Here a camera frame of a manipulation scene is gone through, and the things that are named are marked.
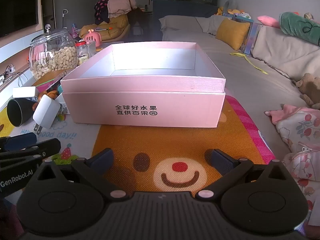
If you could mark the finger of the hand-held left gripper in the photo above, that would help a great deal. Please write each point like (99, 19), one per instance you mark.
(21, 141)
(47, 147)

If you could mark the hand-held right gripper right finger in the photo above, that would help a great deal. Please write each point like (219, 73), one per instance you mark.
(220, 161)

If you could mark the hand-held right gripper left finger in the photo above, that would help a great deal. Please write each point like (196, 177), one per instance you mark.
(102, 158)

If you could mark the black cup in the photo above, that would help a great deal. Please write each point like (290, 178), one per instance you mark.
(21, 112)

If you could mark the white plug charger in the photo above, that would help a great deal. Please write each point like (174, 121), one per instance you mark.
(46, 112)

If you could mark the white power adapter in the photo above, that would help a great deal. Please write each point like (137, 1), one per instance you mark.
(23, 92)

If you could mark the brown bear figure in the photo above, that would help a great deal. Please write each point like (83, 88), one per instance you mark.
(51, 94)

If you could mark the pink cardboard box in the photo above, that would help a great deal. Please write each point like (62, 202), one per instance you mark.
(150, 97)

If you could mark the cartoon printed play mat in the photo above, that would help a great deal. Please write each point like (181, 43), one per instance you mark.
(140, 140)

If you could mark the floral pink blanket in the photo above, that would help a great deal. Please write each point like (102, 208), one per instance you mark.
(300, 130)

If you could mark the glass jar of nuts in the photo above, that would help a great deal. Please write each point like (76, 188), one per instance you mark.
(55, 60)

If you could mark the red lid plastic jar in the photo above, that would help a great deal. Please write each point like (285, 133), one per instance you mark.
(82, 55)

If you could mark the beige covered sofa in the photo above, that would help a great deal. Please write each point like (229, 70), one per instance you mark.
(225, 62)

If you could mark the yellow ribbon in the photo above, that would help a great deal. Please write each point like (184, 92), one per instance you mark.
(250, 61)

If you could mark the brown teddy plush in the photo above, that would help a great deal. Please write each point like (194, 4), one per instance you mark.
(310, 87)

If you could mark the holographic gift box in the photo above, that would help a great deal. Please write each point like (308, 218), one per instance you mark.
(250, 38)

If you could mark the yellow cushion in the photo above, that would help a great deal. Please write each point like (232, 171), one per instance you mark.
(232, 33)

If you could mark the yellow beanbag chair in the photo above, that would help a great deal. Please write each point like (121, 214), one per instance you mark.
(117, 27)

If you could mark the black television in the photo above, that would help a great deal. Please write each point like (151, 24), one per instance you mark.
(17, 5)

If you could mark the dark wooden chair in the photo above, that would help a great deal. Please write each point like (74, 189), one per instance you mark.
(136, 20)

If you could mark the black garment pink hearts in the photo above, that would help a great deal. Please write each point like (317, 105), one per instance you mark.
(101, 10)

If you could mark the pink plush toy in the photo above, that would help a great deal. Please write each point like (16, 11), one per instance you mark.
(268, 21)

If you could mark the yellow plush toy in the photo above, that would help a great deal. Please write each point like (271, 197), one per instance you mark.
(220, 10)

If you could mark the green plush toy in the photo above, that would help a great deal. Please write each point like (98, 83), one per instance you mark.
(297, 25)

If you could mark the grey plush toy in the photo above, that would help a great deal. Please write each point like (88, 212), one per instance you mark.
(230, 3)

